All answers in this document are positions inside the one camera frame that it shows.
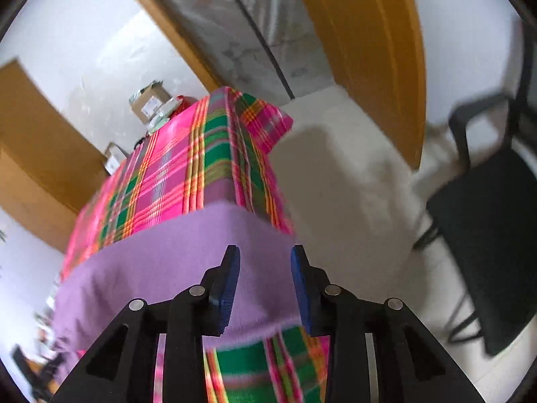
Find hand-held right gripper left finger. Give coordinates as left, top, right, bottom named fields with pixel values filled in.
left=52, top=244, right=242, bottom=403

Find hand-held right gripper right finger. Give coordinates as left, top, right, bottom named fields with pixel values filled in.
left=290, top=243, right=485, bottom=403

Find purple fleece pants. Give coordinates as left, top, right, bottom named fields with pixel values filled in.
left=50, top=201, right=303, bottom=387

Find pink plaid blanket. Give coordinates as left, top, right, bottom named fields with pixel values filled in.
left=59, top=86, right=332, bottom=403

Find white open box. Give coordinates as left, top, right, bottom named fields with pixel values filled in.
left=103, top=142, right=129, bottom=175

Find black chair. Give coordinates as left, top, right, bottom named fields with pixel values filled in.
left=413, top=21, right=537, bottom=357

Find open cardboard box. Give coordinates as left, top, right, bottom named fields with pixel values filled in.
left=128, top=80, right=173, bottom=124

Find wooden wardrobe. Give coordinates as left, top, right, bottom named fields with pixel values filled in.
left=0, top=59, right=110, bottom=255

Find wooden door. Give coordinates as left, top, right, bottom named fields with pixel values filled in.
left=285, top=0, right=429, bottom=171

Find grey plastic curtain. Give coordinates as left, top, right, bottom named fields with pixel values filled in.
left=143, top=0, right=336, bottom=99

